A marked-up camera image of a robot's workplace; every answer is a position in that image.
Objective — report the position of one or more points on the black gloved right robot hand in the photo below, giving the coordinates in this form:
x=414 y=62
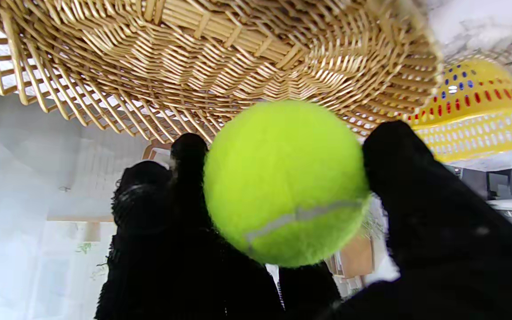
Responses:
x=171 y=266

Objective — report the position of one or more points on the yellow plastic basket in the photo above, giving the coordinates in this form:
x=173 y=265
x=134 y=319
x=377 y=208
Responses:
x=482 y=133

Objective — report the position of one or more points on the blue toy block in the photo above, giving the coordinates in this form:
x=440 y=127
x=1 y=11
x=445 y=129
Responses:
x=460 y=85

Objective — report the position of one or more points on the brown wicker basket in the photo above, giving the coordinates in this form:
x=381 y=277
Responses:
x=194 y=53

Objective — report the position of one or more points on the yellow-green tennis ball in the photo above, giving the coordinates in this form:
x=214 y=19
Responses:
x=282 y=178

